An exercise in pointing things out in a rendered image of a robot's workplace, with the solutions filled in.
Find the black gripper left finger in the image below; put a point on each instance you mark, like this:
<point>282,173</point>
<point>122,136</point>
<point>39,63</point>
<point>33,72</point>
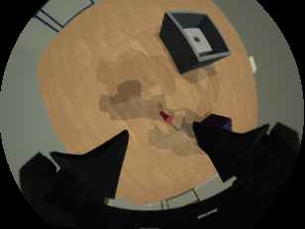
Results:
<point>101,167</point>

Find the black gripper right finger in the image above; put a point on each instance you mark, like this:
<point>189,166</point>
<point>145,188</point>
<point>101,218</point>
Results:
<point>227,150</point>

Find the dark red peg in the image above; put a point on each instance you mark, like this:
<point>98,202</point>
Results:
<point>165,116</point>

